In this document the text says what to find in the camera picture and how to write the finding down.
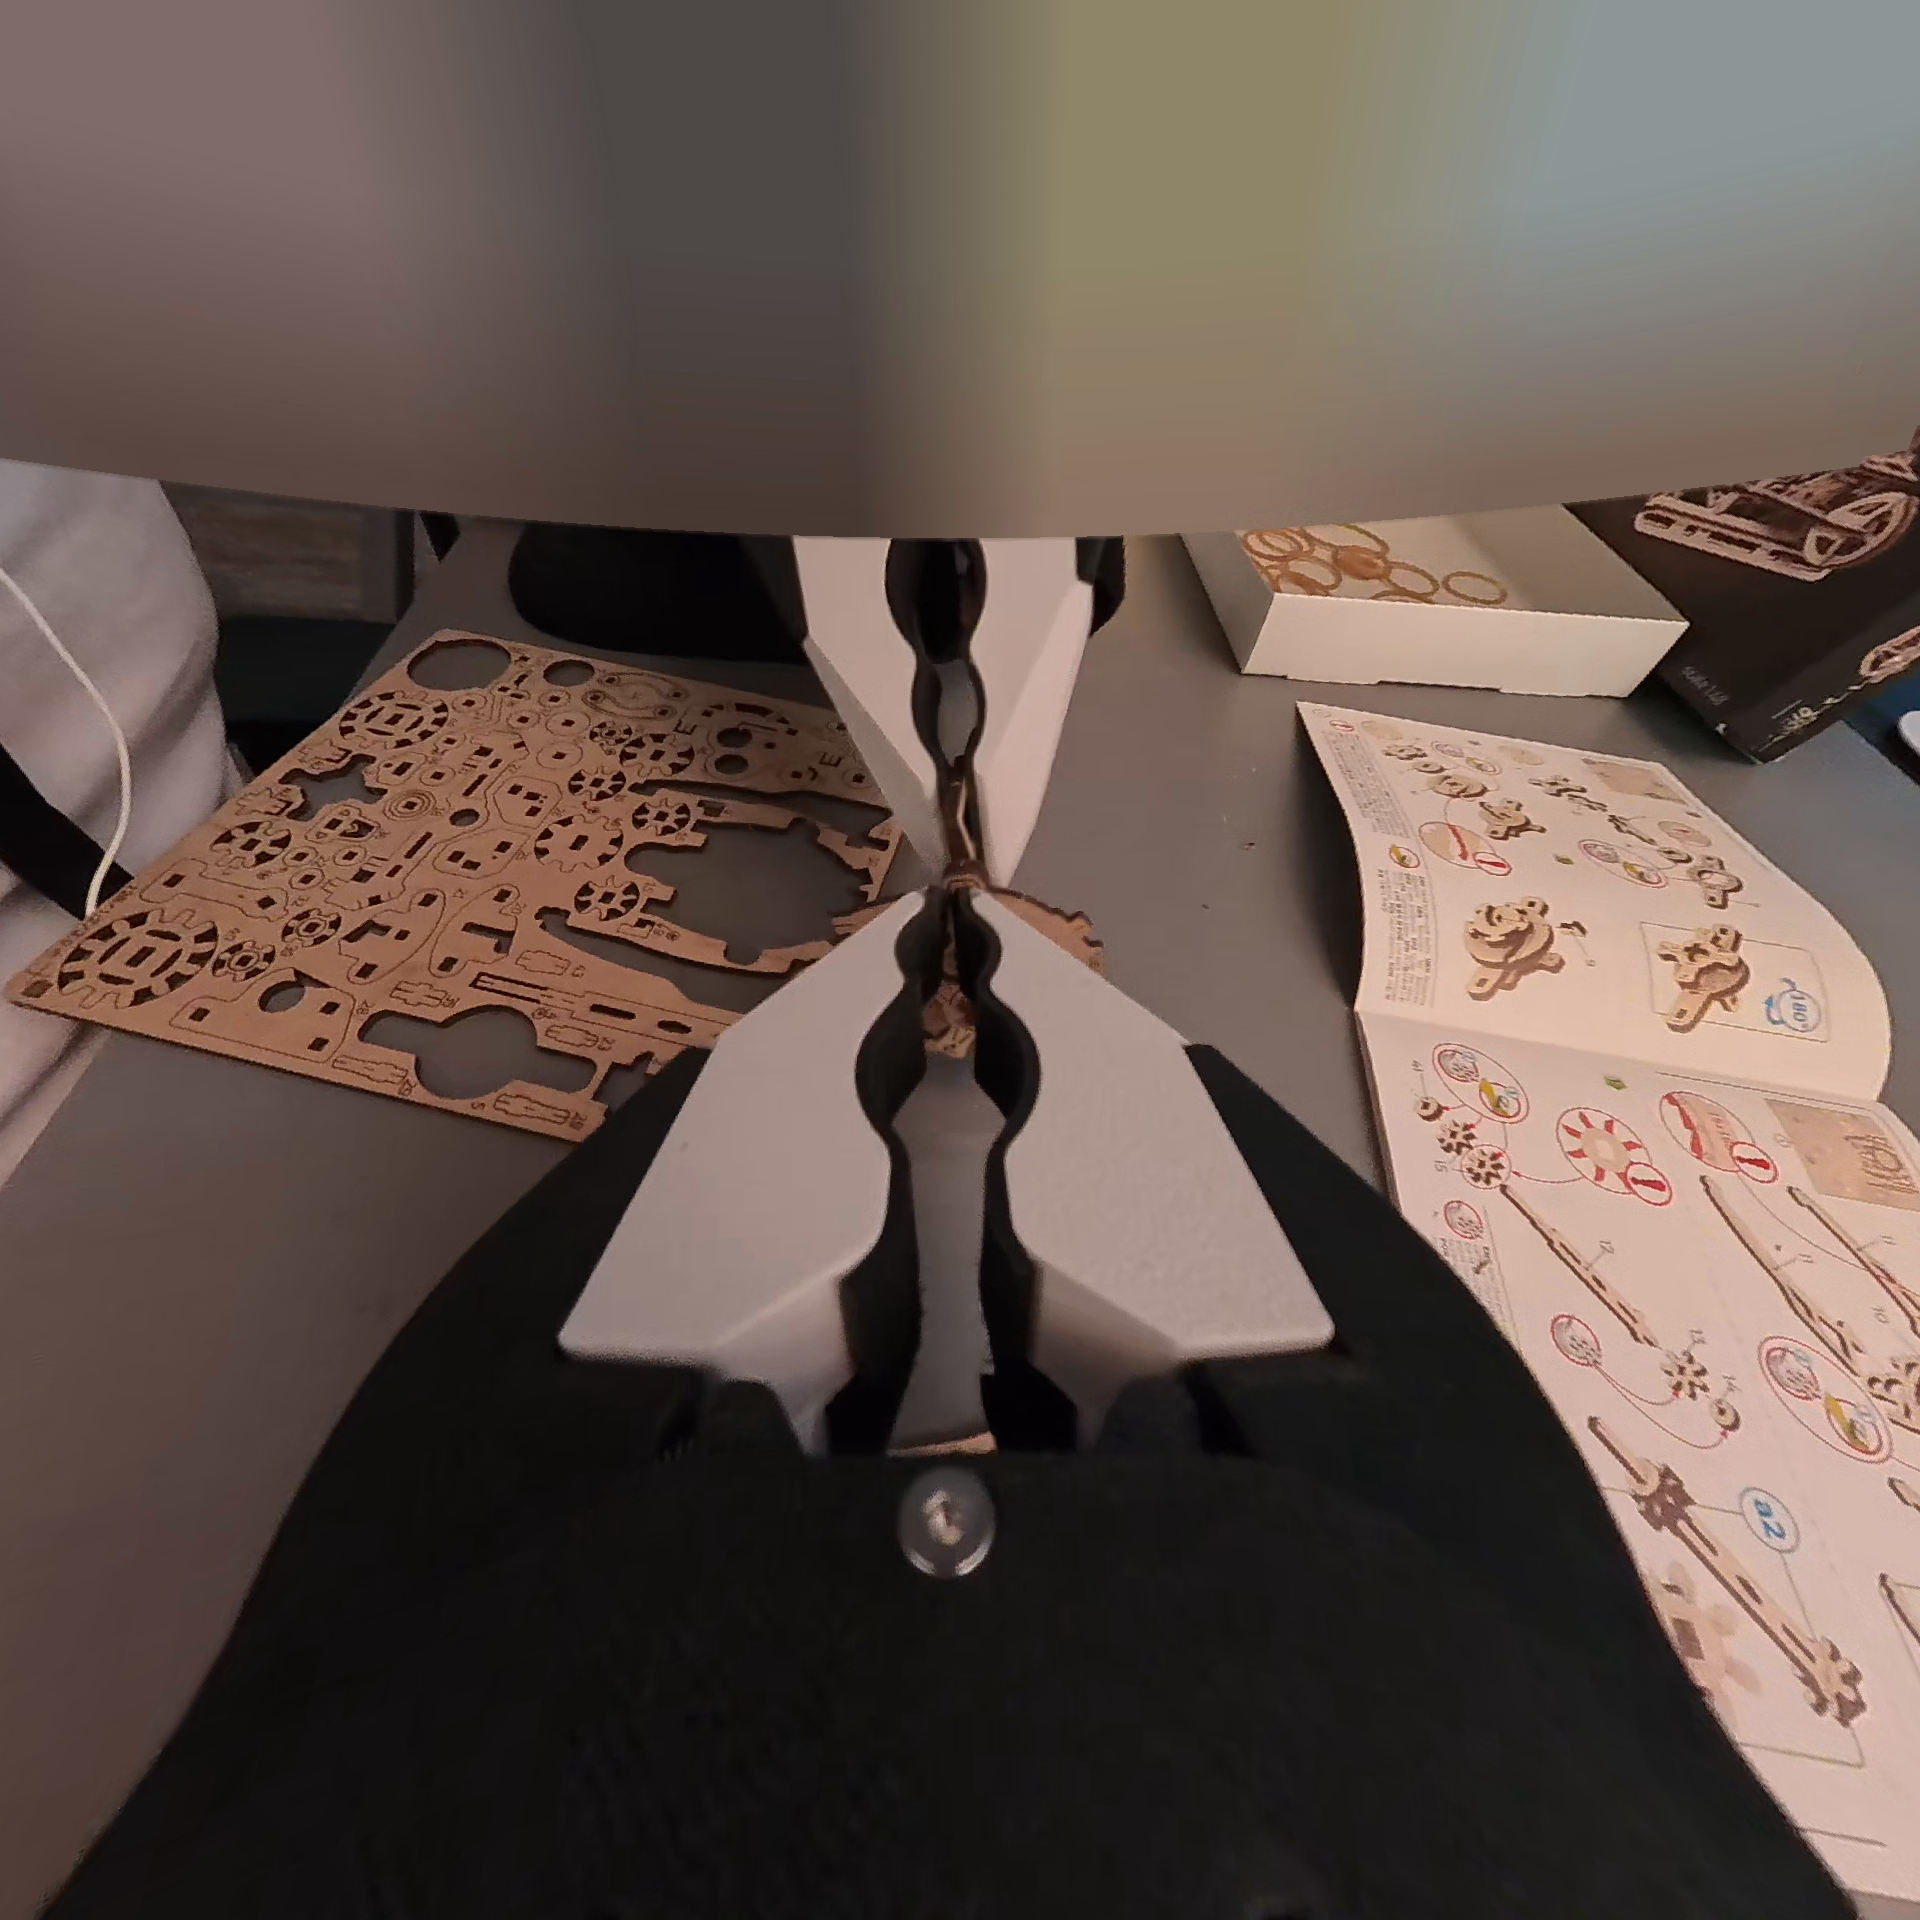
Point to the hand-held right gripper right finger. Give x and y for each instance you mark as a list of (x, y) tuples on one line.
[(1155, 1200)]

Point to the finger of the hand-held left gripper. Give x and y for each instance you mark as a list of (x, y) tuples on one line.
[(1043, 674), (855, 690)]

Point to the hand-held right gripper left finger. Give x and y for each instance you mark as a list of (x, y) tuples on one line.
[(720, 1200)]

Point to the thin wooden model strip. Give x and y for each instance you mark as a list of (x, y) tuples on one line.
[(955, 819)]

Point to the toothed wooden model part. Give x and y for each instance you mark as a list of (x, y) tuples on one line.
[(1051, 916)]

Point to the laser-cut wooden parts sheet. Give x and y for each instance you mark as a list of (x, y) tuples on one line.
[(435, 975)]

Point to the black model kit box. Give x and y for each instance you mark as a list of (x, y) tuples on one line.
[(1771, 628)]

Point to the pile of tan rubber bands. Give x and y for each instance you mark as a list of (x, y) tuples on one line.
[(1381, 563)]

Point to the white cardboard box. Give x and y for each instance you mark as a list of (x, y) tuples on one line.
[(1426, 646)]

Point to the illustrated instruction booklet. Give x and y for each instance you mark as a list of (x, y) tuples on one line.
[(1651, 1200)]

